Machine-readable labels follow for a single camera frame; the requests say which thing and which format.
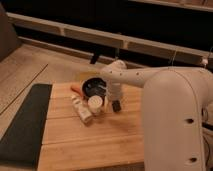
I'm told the black eraser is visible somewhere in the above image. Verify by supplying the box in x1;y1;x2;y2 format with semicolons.
112;100;121;112

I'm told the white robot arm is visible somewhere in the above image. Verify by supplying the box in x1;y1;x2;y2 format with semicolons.
100;60;213;171

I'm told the black bowl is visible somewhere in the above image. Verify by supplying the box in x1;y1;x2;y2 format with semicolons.
82;77;106;98

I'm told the white paper cup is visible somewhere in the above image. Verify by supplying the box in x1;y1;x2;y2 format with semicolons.
88;95;103;115

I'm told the orange carrot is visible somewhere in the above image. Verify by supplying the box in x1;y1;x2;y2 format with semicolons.
70;85;83;96

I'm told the black floor mat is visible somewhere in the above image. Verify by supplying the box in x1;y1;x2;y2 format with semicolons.
0;84;52;167

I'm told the wooden shelf rail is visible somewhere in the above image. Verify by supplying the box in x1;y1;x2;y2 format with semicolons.
7;12;213;67

